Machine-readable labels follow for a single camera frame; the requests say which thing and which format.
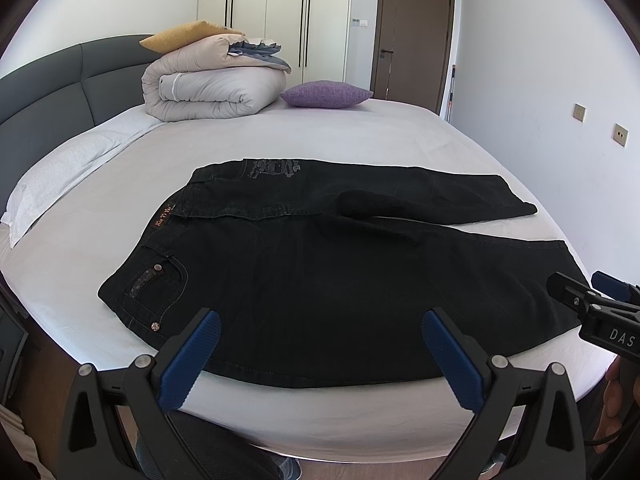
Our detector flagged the black denim pants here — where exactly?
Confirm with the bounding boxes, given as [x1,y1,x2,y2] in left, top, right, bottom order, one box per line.
[98,159,582,388]

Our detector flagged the person's right hand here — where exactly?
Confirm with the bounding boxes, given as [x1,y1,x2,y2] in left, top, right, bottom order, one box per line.
[593,358,624,440]

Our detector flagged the white bed mattress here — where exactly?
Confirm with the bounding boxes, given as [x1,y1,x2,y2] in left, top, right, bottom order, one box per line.
[1,101,612,463]

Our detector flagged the white flat pillow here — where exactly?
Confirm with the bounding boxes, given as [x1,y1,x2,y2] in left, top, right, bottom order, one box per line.
[1,105,162,247]

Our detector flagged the grey upholstered headboard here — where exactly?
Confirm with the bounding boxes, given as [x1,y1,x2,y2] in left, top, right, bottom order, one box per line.
[0,35,160,205]

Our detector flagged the brown wooden door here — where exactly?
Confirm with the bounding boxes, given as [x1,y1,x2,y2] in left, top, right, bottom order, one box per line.
[370,0,454,114]

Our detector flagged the purple cushion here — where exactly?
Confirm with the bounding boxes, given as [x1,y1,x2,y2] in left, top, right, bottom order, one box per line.
[281,80,373,110]

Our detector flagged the folded beige duvet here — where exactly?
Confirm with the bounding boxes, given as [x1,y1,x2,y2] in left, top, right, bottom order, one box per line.
[141,34,291,122]

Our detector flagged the yellow cushion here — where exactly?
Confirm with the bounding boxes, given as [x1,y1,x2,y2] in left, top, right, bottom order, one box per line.
[139,20,238,54]

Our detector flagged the folded blue jeans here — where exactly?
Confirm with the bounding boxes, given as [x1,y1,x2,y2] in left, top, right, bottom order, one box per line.
[228,38,291,73]

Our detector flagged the cream wardrobe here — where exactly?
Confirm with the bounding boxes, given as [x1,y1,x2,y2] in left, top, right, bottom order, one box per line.
[198,0,350,86]

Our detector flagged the wall socket near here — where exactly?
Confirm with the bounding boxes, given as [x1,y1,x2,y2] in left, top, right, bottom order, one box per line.
[612,124,628,148]

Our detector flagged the wall socket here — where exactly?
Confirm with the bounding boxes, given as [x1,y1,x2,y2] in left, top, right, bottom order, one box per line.
[612,124,628,148]
[573,103,587,122]

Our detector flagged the wall socket far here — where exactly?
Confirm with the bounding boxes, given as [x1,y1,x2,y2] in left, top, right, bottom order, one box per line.
[573,103,587,122]

